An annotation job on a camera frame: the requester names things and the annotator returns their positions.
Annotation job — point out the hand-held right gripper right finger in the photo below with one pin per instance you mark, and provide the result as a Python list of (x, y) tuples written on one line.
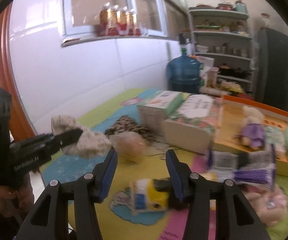
[(175, 177)]

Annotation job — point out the egg tray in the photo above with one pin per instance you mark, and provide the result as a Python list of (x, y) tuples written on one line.
[(231, 87)]

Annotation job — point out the metal shelf rack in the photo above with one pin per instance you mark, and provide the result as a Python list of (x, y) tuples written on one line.
[(221, 33)]

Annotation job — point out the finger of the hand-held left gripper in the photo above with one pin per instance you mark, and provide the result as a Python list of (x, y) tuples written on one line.
[(69, 136)]

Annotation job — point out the pink plush bear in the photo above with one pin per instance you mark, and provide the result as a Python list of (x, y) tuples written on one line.
[(268, 212)]

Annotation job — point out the black wok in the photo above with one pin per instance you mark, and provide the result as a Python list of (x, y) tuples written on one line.
[(241, 73)]

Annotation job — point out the teal canister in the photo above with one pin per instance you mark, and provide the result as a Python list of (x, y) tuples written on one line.
[(241, 7)]

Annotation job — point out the glass jar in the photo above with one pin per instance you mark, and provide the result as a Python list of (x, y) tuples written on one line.
[(265, 21)]

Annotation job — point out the blue water jug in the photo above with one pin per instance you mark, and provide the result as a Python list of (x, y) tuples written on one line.
[(183, 72)]

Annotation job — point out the white fluffy plush toy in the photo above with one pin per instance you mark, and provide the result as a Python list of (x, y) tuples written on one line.
[(91, 142)]

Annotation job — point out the orange cardboard box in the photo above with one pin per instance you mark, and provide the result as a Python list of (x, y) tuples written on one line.
[(231, 110)]

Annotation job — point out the purple wet wipes packet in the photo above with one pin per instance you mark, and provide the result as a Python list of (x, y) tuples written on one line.
[(248, 175)]

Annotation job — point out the orange door frame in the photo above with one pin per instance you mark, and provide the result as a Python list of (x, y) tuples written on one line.
[(6, 67)]

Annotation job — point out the person's left hand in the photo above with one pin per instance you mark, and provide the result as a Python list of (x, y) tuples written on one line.
[(11, 200)]

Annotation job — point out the pink plastic container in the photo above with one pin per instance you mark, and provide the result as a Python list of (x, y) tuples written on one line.
[(212, 77)]

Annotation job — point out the yellow white packet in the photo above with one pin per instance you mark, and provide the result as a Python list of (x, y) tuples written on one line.
[(144, 190)]

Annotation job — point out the plush toy with purple dress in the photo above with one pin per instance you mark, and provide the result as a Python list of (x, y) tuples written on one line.
[(252, 132)]

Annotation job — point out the black pot with red lid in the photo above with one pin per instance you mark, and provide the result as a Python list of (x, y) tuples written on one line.
[(225, 70)]

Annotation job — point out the white green bag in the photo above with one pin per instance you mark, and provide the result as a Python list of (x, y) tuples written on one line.
[(206, 65)]

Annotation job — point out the leopard print cloth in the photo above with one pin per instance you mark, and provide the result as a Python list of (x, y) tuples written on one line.
[(126, 125)]

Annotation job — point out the red plastic basket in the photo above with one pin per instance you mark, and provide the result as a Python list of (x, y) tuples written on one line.
[(246, 96)]

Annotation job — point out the black water pump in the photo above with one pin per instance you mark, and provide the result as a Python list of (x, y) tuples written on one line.
[(183, 42)]

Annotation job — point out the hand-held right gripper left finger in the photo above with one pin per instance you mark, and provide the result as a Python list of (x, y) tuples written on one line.
[(107, 177)]

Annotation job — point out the white bowl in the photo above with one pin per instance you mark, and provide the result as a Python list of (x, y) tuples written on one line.
[(202, 49)]

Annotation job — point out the printed blanket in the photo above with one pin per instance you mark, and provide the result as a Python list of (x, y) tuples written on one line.
[(89, 120)]

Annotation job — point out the green tissue box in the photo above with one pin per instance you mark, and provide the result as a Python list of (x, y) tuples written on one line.
[(158, 100)]

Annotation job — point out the sliding window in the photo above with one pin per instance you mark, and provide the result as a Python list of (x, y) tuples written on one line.
[(91, 2)]

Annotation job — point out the dark fridge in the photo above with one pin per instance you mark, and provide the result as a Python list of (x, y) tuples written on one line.
[(276, 67)]

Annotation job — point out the floral tissue box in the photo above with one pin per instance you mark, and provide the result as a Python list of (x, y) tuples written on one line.
[(191, 115)]

